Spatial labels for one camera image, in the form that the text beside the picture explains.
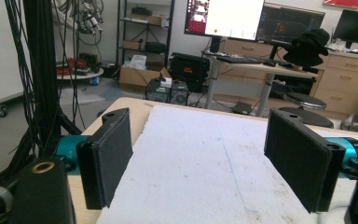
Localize white standing desk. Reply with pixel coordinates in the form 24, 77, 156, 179
204, 52, 320, 119

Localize black switched-off monitor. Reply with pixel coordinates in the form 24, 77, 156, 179
333, 8, 358, 47

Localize red wall poster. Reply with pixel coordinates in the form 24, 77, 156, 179
323, 0, 358, 9

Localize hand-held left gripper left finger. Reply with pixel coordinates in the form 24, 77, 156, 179
76, 107, 134, 210

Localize dark monitor with graphs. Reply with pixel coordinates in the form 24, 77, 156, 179
255, 3, 326, 45

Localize black round stool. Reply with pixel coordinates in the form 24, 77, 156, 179
278, 91, 336, 129

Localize black keyboard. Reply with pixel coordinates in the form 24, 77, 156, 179
216, 55, 264, 65

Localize round white table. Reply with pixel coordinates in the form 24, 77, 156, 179
56, 66, 104, 81

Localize black metal shelf rack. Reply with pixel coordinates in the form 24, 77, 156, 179
116, 0, 175, 70

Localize white cloth on table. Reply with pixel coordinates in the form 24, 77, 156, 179
96, 105, 358, 224

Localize computer tower with glass side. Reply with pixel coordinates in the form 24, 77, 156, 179
145, 77, 190, 106

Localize wooden desk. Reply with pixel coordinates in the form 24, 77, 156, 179
222, 38, 358, 118

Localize black equipment case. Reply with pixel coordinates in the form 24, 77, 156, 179
169, 51, 211, 92

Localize black hat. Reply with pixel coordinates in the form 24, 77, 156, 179
282, 28, 331, 69

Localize open cardboard box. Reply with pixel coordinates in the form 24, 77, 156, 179
118, 64, 172, 91

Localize large bright monitor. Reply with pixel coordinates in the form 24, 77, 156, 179
184, 0, 266, 42

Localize bundle of black cables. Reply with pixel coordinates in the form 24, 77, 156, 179
4, 0, 87, 157

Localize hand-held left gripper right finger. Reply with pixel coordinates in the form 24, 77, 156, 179
264, 108, 347, 214

